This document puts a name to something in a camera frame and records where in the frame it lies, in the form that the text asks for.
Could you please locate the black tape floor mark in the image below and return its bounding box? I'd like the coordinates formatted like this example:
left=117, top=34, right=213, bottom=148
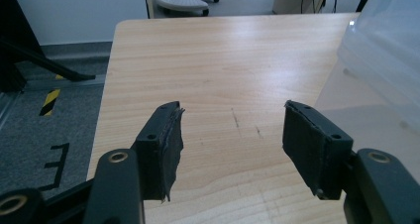
left=38, top=142, right=71, bottom=192

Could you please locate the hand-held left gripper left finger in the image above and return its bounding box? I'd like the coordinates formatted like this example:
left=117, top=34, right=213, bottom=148
left=131, top=100, right=186, bottom=203

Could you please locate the clear plastic storage box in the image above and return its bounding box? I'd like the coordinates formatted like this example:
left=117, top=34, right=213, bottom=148
left=314, top=0, right=420, bottom=185

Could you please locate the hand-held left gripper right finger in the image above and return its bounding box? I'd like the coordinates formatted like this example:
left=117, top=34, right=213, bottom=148
left=281, top=100, right=355, bottom=201

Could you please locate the yellow black tape strip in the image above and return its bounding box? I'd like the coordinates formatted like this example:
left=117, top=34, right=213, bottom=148
left=39, top=88, right=62, bottom=117

